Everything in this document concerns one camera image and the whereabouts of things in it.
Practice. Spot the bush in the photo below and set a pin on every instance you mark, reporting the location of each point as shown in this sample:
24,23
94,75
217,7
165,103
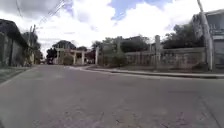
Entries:
116,60

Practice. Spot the grey paved road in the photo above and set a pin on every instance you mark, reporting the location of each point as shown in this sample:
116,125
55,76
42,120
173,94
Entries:
100,100

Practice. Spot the pale gateway structure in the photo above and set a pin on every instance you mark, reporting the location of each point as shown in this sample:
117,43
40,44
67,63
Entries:
68,53

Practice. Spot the raised concrete kerb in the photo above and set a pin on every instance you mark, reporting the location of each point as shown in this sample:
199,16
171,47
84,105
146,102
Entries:
160,73

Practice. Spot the dark tree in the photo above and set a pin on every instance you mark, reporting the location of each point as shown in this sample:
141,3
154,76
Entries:
183,36

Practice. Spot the leaning utility pole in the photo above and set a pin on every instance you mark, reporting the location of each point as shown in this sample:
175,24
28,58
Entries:
207,40

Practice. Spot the grey pavement strip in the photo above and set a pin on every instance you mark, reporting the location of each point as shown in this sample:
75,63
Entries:
10,72

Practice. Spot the grey building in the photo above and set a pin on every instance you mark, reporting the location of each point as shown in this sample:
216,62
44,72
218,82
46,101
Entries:
218,36

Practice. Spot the trees behind wall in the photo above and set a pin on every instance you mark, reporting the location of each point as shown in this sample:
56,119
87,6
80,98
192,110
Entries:
133,45

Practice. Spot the long grey wall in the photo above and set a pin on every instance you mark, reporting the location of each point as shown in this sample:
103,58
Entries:
173,57

